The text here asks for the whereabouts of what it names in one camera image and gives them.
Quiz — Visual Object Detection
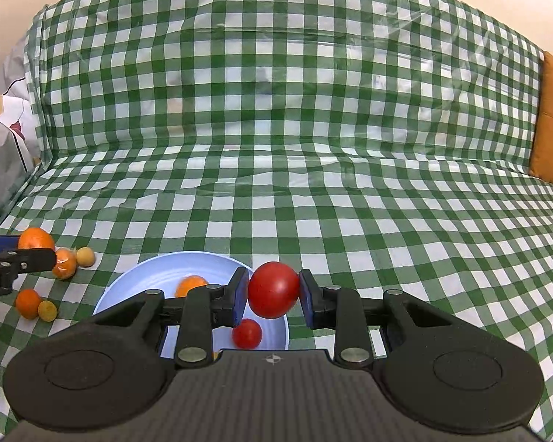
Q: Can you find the large red tomato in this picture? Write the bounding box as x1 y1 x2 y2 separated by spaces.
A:
247 262 300 319

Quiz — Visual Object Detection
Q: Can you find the tangerine in plate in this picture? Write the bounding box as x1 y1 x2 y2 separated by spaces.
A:
174 274 209 297

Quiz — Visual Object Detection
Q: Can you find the small orange tangerine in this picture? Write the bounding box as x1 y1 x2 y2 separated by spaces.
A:
14 288 42 320

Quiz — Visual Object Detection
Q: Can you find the light blue plate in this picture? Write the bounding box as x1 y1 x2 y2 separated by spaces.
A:
94 252 289 350

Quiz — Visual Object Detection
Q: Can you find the small red tomato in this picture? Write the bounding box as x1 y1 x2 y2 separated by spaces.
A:
232 318 262 350

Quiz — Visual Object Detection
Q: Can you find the small yellow round fruit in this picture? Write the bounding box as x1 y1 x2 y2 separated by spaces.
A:
38 299 59 322

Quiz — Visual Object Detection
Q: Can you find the wrapped orange tangerine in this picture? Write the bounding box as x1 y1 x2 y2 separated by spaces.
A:
53 248 77 280

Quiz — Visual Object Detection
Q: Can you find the grey white patterned blanket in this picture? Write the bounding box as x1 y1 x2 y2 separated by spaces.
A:
0 40 41 213

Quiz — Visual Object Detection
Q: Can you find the green white checkered cloth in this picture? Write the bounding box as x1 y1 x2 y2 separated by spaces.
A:
0 0 553 439

